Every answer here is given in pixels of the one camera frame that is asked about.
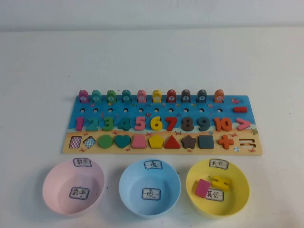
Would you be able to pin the magenta fish peg number one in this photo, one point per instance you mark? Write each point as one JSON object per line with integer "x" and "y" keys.
{"x": 83, "y": 96}

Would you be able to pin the blue plastic bowl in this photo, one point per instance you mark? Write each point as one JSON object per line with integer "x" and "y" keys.
{"x": 133, "y": 180}

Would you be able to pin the teal heart block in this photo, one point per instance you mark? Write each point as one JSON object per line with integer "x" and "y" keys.
{"x": 123, "y": 141}

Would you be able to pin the colourful wooden puzzle board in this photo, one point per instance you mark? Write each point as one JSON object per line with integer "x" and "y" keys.
{"x": 228, "y": 111}

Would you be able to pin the paper label on blue rim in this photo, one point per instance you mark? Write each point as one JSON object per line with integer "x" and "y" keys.
{"x": 153, "y": 164}

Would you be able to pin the yellow plastic bowl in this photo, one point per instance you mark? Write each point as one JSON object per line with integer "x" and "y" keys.
{"x": 237, "y": 190}

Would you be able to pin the teal fish peg number two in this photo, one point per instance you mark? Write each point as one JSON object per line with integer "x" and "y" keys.
{"x": 96, "y": 96}

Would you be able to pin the paper label on yellow rim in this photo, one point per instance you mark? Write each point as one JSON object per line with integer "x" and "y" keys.
{"x": 218, "y": 164}

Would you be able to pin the green wooden number three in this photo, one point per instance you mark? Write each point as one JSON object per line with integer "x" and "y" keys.
{"x": 110, "y": 123}

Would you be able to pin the pink trapezoid block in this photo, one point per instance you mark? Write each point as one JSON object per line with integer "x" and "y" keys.
{"x": 139, "y": 142}

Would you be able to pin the slate wooden number nine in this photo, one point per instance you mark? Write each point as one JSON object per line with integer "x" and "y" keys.
{"x": 207, "y": 123}

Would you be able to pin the pink rectangle block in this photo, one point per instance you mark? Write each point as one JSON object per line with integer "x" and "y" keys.
{"x": 202, "y": 188}

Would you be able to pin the yellow fish peg number six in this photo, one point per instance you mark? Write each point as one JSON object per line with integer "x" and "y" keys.
{"x": 157, "y": 96}

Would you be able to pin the dark teal wooden number four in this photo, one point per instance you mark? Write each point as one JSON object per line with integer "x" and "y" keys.
{"x": 126, "y": 124}

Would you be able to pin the orange plus sign block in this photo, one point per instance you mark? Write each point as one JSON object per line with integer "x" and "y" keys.
{"x": 225, "y": 142}

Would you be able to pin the pink wooden number five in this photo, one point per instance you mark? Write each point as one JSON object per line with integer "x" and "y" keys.
{"x": 140, "y": 118}

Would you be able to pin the orange fish peg number ten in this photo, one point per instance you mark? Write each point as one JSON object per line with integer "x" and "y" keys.
{"x": 219, "y": 96}

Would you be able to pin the teal wooden number two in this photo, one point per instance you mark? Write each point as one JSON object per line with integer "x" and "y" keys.
{"x": 93, "y": 128}

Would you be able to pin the slate fish peg number nine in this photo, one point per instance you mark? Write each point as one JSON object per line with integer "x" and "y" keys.
{"x": 202, "y": 96}

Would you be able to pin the red fish peg number seven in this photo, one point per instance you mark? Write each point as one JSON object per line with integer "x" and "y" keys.
{"x": 171, "y": 96}

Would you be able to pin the yellow equals sign block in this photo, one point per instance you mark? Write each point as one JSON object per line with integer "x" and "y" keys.
{"x": 219, "y": 182}

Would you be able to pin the brown wooden number eight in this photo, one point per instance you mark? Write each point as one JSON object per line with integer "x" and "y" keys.
{"x": 188, "y": 124}

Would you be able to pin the red wooden number seven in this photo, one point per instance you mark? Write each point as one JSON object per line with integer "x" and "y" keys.
{"x": 171, "y": 124}

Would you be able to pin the orange wooden number ten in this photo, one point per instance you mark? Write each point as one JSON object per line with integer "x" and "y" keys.
{"x": 217, "y": 124}

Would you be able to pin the dark teal fish peg four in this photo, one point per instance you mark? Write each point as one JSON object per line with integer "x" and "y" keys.
{"x": 126, "y": 96}

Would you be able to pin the yellow wooden number six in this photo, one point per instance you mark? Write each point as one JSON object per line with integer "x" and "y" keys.
{"x": 153, "y": 124}

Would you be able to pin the paper label inside yellow bowl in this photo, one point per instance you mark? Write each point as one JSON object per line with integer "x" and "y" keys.
{"x": 216, "y": 195}

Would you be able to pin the yellow pentagon block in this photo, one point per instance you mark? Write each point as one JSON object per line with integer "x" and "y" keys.
{"x": 156, "y": 142}

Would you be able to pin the paper label on pink rim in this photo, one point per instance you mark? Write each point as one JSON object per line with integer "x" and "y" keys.
{"x": 82, "y": 162}

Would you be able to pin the magenta wooden number one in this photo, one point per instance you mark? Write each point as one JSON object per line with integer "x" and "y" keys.
{"x": 80, "y": 123}

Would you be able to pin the red minus sign block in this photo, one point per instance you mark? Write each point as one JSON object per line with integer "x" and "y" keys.
{"x": 240, "y": 109}

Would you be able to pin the pink plastic bowl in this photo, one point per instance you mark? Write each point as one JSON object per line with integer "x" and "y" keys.
{"x": 57, "y": 185}

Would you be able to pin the pink greater-than sign block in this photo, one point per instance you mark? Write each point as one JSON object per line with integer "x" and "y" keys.
{"x": 247, "y": 124}

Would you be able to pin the slate square block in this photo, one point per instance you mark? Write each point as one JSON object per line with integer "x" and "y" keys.
{"x": 206, "y": 142}

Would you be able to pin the brown star block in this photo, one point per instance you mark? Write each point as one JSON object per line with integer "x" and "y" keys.
{"x": 189, "y": 142}

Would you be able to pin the green fish peg number three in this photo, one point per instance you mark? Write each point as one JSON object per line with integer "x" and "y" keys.
{"x": 111, "y": 96}

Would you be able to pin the brown fish peg number eight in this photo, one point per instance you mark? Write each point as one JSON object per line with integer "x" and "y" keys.
{"x": 186, "y": 96}

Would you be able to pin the pink fish peg number five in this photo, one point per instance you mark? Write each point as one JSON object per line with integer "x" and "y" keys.
{"x": 142, "y": 96}

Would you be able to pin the paper label inside pink bowl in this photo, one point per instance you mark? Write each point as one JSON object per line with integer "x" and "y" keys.
{"x": 79, "y": 192}

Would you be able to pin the green circle block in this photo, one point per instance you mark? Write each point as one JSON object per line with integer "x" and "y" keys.
{"x": 105, "y": 141}

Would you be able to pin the red triangle block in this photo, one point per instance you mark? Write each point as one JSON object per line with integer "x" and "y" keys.
{"x": 173, "y": 143}

